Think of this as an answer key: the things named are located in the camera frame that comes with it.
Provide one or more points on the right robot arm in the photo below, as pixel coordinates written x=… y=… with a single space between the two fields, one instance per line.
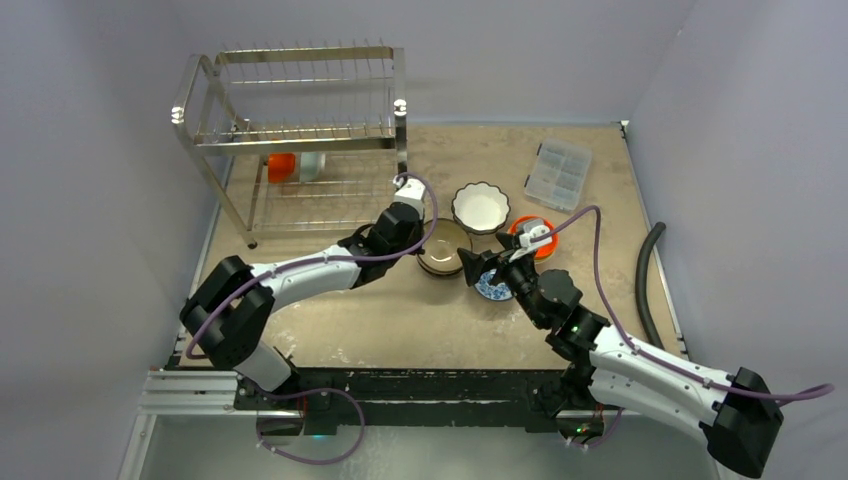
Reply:
x=731 y=414

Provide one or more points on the white blue floral bowl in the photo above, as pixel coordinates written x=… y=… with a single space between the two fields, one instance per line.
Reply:
x=492 y=291

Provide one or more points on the red-orange bowl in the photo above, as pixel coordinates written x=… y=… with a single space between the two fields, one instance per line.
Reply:
x=541 y=250
x=280 y=167

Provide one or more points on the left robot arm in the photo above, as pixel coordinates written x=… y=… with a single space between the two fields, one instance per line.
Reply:
x=228 y=313

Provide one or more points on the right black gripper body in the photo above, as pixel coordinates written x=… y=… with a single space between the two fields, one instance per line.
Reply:
x=500 y=266

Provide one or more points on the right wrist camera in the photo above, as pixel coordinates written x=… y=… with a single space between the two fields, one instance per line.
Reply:
x=532 y=237

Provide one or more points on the white fluted bowl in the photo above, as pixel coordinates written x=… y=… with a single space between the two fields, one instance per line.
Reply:
x=486 y=230
x=480 y=204

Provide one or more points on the metal two-tier dish rack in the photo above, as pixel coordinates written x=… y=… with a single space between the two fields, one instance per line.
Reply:
x=236 y=107

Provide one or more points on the pale green bowl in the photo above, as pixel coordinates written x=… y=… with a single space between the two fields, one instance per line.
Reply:
x=312 y=165

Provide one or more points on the brown speckled bowl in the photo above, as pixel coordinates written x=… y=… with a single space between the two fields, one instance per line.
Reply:
x=440 y=250

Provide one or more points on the aluminium frame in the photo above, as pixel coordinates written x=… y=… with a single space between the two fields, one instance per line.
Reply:
x=182 y=392

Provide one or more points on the teal blue bowl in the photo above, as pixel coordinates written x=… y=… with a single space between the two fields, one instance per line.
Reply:
x=439 y=273

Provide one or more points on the clear plastic organizer box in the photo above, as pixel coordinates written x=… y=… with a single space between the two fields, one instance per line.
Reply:
x=558 y=175

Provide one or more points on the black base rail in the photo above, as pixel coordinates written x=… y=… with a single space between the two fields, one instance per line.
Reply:
x=430 y=397

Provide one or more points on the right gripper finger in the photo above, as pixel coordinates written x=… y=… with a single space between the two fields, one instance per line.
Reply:
x=474 y=265
x=509 y=242

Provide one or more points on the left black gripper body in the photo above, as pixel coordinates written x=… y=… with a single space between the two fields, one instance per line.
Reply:
x=415 y=238

